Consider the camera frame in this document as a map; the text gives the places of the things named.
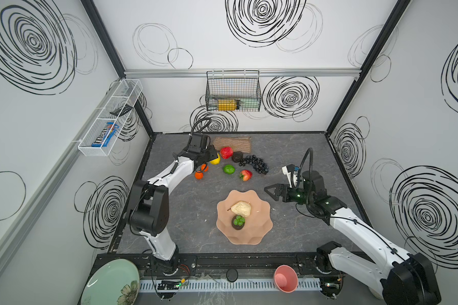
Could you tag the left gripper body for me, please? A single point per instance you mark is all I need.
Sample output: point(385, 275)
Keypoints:
point(207, 157)

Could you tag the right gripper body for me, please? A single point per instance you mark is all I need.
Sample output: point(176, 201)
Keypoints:
point(282, 192)

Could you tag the large yellow lemon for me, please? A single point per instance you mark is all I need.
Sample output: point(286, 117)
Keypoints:
point(216, 160)

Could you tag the red fake bell pepper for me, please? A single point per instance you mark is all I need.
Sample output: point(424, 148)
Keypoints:
point(226, 152)

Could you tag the pink wavy fruit bowl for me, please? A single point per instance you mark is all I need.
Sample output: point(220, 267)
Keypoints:
point(256, 225)

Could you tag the cream fake pear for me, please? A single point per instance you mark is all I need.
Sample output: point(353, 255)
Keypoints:
point(241, 208)

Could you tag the dark mangosteen green top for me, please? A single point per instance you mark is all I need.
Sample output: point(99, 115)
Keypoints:
point(238, 222)

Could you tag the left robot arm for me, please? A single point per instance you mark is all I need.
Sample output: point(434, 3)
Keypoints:
point(150, 199)

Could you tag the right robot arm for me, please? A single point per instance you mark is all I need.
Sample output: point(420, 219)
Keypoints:
point(389, 271)

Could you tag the green fake lime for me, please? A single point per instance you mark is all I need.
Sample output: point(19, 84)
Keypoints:
point(229, 169)

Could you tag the dark fake avocado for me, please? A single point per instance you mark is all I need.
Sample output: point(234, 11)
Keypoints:
point(237, 157)

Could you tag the upper orange tangerine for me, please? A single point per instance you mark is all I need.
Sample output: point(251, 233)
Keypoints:
point(205, 167)

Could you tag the orange tangerine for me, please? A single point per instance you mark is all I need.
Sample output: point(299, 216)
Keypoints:
point(199, 175)
point(205, 167)

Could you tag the lower orange tangerine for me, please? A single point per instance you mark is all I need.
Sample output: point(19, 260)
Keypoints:
point(199, 175)

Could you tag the black grape bunch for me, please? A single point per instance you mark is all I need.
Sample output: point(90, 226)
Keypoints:
point(256, 163)

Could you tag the red green apple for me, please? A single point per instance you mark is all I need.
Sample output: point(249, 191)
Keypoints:
point(245, 175)

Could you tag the brown woven mat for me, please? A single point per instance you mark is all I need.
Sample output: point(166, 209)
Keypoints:
point(242, 144)

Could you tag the yellow sponge in basket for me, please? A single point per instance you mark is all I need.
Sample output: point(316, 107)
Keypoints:
point(228, 105)

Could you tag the green item in basket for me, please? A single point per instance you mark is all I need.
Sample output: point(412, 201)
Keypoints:
point(249, 104)

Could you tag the pink cup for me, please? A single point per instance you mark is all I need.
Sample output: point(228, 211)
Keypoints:
point(286, 279)

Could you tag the black remote control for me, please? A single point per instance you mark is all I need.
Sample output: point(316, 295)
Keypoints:
point(121, 111)

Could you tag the blue candy packet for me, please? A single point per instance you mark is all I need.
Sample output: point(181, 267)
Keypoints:
point(105, 135)

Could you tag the black round knob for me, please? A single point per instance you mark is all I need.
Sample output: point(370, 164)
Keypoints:
point(232, 275)

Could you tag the green floral plate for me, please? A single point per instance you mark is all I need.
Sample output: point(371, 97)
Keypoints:
point(117, 282)

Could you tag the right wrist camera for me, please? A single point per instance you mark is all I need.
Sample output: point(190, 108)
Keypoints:
point(292, 172)

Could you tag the black wire wall basket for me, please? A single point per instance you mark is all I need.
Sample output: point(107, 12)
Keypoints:
point(231, 84)

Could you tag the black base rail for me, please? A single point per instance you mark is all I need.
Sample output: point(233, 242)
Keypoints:
point(304, 263)

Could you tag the white slotted cable duct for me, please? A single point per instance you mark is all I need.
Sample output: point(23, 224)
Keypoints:
point(212, 285)

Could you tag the white wire wall shelf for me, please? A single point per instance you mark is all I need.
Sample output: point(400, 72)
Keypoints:
point(123, 92)

